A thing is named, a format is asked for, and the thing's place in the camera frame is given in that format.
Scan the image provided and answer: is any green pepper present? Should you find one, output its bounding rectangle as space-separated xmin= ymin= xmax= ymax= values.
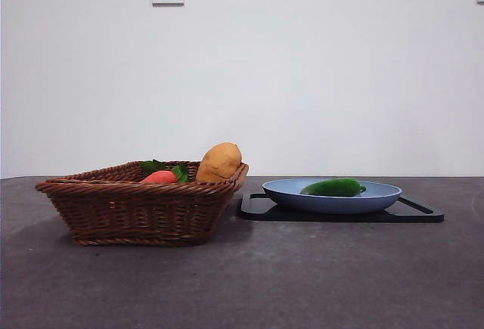
xmin=300 ymin=178 xmax=367 ymax=197

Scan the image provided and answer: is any yellow-brown potato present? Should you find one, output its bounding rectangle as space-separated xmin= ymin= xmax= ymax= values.
xmin=195 ymin=141 xmax=243 ymax=183

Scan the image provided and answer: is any brown wicker basket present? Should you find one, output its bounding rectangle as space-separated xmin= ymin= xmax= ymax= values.
xmin=35 ymin=160 xmax=250 ymax=247

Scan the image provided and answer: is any black rectangular tray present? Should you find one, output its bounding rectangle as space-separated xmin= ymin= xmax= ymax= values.
xmin=237 ymin=191 xmax=446 ymax=224

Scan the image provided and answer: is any orange carrot with green leaves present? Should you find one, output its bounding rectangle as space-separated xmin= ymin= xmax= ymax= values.
xmin=140 ymin=159 xmax=192 ymax=185

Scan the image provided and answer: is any light blue plate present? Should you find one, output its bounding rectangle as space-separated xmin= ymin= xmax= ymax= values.
xmin=262 ymin=178 xmax=402 ymax=215

